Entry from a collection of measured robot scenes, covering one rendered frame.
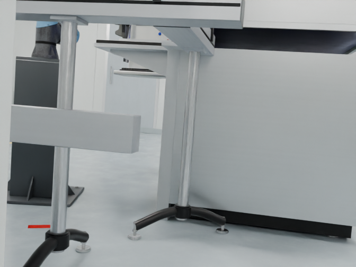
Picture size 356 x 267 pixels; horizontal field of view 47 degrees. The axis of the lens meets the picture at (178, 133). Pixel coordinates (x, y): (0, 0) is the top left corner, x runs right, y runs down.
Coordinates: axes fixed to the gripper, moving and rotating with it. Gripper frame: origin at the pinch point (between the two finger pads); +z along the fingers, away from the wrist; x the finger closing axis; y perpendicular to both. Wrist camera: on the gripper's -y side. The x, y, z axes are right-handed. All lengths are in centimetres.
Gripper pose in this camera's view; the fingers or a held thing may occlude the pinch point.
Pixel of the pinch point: (125, 39)
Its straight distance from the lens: 227.6
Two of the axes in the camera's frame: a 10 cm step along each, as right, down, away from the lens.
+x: -2.0, 0.6, -9.8
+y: -9.8, -0.7, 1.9
